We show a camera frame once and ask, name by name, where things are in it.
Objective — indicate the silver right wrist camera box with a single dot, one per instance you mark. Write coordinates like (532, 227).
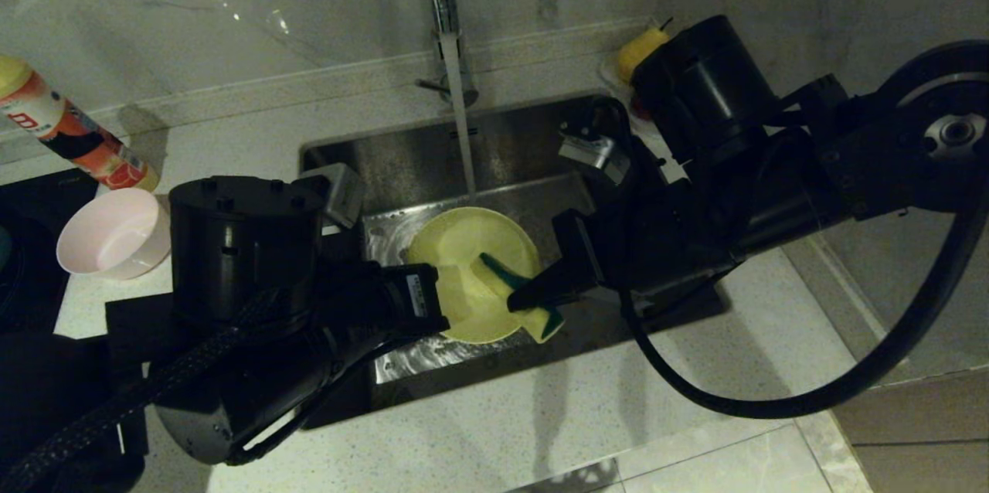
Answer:
(595, 153)

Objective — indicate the orange dish soap bottle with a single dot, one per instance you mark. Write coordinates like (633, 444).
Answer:
(77, 141)

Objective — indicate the pink plastic bowl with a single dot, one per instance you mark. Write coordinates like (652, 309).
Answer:
(116, 234)

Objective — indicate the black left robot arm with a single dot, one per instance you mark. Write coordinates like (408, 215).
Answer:
(239, 246)

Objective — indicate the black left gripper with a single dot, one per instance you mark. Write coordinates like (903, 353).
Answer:
(351, 307)

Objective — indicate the yellow pear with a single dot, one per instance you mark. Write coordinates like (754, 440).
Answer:
(637, 51)

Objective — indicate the yellow plastic bowl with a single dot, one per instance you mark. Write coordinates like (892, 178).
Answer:
(463, 277)

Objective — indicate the small white dish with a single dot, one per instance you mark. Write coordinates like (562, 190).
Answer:
(614, 83)

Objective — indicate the stainless steel sink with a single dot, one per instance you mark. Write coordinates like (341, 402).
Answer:
(510, 153)

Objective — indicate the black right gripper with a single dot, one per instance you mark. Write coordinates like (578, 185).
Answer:
(657, 230)

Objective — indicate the black induction cooktop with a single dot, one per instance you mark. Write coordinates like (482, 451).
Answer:
(39, 199)

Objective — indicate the yellow green sponge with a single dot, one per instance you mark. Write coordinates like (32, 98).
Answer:
(541, 323)

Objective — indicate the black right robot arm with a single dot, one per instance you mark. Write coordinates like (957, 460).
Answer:
(711, 83)

